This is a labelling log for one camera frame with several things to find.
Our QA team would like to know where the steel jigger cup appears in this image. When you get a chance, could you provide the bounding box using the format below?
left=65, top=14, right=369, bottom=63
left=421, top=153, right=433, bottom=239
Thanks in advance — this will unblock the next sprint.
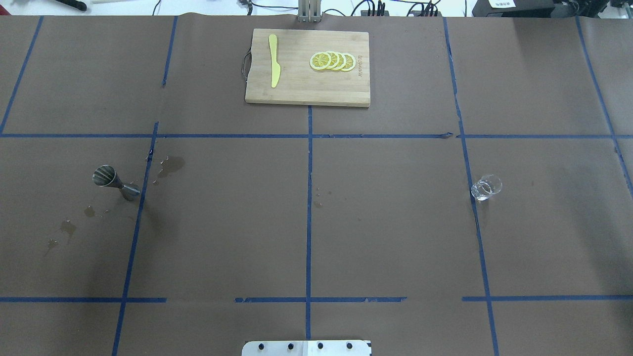
left=92, top=165, right=141, bottom=201

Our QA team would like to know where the clear glass measuring cup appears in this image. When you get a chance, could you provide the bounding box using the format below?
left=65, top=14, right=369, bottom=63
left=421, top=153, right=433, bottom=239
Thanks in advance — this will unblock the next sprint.
left=470, top=174, right=503, bottom=201

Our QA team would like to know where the wooden cutting board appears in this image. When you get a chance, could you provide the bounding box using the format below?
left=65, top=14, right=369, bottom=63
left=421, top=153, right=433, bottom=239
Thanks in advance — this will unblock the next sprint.
left=245, top=28, right=371, bottom=108

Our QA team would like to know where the aluminium frame post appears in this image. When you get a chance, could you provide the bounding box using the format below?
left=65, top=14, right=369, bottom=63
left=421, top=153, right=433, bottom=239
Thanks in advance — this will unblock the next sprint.
left=298, top=0, right=322, bottom=23

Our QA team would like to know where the yellow plastic knife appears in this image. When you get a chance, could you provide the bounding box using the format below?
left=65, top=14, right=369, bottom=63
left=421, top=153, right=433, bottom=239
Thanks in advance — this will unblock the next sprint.
left=268, top=34, right=282, bottom=88

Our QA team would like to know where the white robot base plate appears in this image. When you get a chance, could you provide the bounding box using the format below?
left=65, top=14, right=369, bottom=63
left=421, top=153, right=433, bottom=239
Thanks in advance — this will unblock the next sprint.
left=241, top=340, right=372, bottom=356

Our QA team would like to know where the lemon slice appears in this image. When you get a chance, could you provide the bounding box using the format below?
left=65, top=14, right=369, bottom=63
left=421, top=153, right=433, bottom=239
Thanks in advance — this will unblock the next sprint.
left=309, top=51, right=331, bottom=71
left=339, top=53, right=357, bottom=72
left=326, top=50, right=341, bottom=70
left=333, top=52, right=347, bottom=71

